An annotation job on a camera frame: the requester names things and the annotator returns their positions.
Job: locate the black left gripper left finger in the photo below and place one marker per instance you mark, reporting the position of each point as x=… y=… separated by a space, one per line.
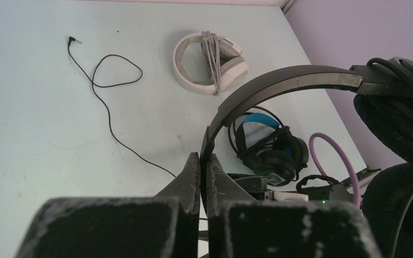
x=165 y=225

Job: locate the aluminium corner frame post right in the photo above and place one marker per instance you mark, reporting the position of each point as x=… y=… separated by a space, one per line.
x=287 y=5

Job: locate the white grey gaming headset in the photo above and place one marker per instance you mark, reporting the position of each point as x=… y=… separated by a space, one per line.
x=224 y=63

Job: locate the black blue gaming headset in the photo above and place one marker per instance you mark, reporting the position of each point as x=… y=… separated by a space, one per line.
x=279 y=156

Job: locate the small black on-ear headphones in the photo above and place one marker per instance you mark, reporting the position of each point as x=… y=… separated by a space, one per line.
x=383 y=100

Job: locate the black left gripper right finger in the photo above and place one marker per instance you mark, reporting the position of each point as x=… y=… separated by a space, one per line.
x=241 y=226

